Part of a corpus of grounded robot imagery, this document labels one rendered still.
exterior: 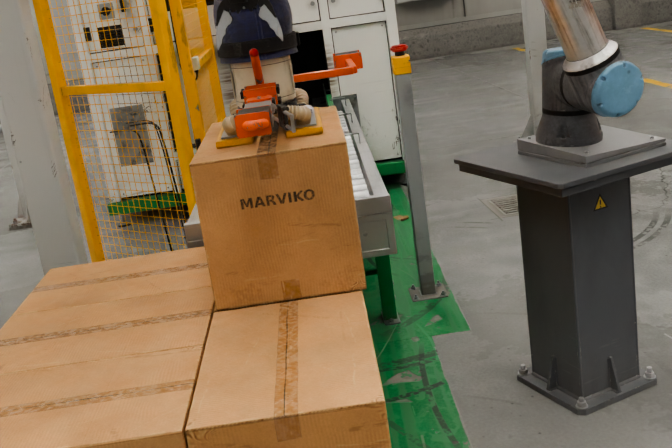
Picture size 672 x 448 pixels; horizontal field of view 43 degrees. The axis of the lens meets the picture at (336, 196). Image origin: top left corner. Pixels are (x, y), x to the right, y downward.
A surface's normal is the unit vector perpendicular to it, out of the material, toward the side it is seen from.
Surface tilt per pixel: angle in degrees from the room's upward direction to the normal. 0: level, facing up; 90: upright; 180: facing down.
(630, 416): 0
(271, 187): 90
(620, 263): 90
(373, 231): 90
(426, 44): 90
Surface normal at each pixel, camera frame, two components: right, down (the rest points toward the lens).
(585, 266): 0.44, 0.18
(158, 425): -0.14, -0.96
